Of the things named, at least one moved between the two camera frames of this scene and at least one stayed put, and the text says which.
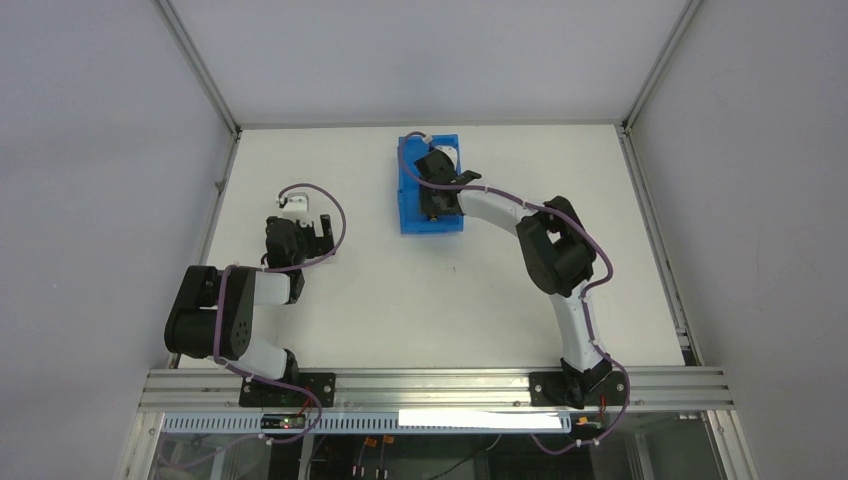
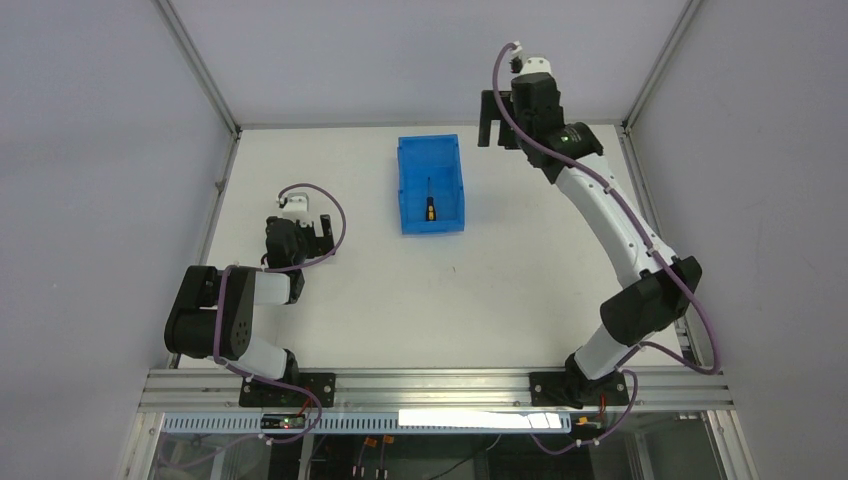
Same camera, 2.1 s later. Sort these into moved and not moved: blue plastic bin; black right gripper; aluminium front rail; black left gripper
Moved: black right gripper
Not moved: aluminium front rail; blue plastic bin; black left gripper
